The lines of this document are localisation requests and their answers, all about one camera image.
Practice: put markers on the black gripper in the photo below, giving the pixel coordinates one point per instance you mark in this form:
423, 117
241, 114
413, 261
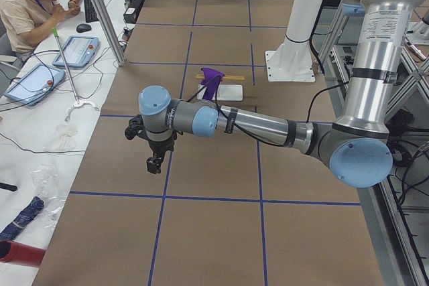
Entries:
161, 147

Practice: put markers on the purple towel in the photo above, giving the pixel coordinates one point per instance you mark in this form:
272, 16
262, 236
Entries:
211, 80

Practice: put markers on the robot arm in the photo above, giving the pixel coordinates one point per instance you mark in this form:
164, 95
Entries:
353, 147

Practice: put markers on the white towel rack with wooden bars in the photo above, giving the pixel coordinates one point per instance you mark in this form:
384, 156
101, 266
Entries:
227, 92

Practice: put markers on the black box on desk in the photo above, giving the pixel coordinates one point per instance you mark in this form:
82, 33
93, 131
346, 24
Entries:
129, 15

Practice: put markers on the metal stand with white base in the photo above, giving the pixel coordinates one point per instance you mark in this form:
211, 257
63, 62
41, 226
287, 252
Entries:
78, 103

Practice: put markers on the clear plastic bag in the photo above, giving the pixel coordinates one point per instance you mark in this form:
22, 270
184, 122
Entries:
50, 191

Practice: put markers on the black keyboard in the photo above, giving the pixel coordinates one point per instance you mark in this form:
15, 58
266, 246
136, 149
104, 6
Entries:
90, 12

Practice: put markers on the black computer mouse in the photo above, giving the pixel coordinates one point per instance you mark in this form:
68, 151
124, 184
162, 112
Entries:
83, 27

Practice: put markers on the upper teach pendant tablet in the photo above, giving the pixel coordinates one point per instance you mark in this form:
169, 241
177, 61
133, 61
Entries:
79, 50

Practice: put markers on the teach pendant tablet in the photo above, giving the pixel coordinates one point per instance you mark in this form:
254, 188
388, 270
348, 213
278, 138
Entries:
79, 50
35, 85

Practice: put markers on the dark blue folded umbrella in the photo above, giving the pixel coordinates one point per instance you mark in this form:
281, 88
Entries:
27, 215

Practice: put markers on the lower teach pendant tablet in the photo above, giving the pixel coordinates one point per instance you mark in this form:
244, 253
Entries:
35, 85

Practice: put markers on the red cylinder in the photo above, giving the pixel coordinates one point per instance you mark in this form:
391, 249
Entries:
21, 254

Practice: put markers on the seated person in beige shirt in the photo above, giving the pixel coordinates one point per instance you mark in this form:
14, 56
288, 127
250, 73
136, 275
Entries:
29, 22

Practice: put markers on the aluminium frame post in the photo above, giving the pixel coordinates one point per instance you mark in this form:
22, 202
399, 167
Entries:
109, 31

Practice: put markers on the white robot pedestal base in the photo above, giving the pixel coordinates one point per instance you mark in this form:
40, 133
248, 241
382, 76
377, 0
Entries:
292, 61

